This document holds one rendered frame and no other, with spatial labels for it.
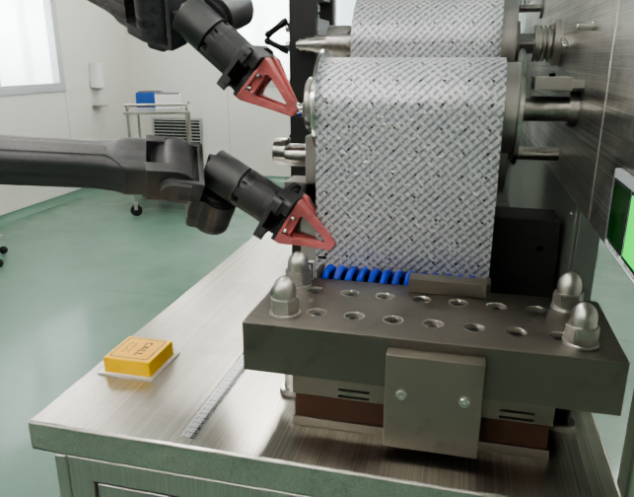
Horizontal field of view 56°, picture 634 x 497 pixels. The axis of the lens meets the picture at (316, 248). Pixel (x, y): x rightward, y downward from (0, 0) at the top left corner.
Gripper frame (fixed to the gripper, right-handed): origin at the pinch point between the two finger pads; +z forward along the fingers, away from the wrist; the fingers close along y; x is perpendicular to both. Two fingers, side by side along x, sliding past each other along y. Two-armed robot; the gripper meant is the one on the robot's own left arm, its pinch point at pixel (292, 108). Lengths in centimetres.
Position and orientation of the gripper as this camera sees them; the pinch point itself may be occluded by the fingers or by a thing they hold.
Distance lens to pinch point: 85.4
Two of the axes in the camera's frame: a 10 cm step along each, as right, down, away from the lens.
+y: -2.4, 3.0, -9.3
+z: 7.5, 6.7, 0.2
